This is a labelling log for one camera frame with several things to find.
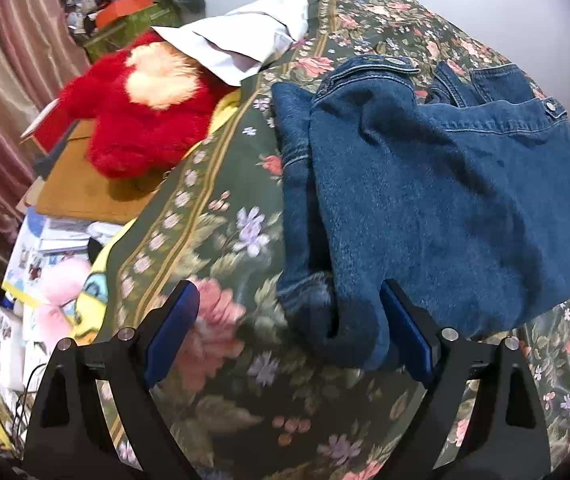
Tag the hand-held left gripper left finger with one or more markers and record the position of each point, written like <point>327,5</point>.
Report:
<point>170,330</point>

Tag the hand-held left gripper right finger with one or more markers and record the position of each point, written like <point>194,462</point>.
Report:
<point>407,332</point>

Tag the blue denim jacket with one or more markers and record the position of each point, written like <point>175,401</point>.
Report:
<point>440,200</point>

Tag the green floral blanket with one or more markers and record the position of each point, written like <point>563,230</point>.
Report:
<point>225,240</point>

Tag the pink plush toy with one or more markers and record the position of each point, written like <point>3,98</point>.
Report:
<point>60,290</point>

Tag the pile of books and papers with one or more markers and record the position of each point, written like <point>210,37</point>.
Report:
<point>45,250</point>

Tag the white packaging boxes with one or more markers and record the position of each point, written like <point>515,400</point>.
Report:
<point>10,345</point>

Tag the brown wooden board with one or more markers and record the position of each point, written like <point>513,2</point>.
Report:
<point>85,190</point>

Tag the grey box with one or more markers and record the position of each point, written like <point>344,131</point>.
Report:
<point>42,165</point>

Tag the red plush toy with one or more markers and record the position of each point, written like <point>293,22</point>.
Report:
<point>130,120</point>

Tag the red box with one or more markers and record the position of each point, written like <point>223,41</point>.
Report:
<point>52,127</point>

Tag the striped pink curtain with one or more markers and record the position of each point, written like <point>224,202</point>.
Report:
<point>10,85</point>

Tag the green patterned box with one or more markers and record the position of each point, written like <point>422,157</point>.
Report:
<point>125,35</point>

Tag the white cloth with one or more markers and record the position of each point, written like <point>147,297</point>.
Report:
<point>245,35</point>

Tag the orange box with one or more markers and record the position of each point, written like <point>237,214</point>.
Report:
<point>122,10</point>

